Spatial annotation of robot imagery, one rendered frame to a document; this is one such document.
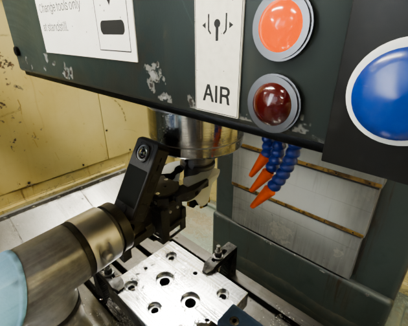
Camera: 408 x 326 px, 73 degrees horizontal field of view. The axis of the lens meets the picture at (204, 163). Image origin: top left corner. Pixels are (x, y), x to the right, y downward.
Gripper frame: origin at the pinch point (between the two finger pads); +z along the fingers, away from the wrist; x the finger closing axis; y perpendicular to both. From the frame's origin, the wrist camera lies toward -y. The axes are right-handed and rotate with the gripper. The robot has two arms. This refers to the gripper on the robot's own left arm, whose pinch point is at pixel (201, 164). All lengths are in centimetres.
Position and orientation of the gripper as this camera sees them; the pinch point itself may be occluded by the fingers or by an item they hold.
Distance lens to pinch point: 50.4
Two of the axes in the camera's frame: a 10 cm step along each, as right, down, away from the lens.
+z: 6.1, -3.4, 7.1
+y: 0.0, 9.0, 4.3
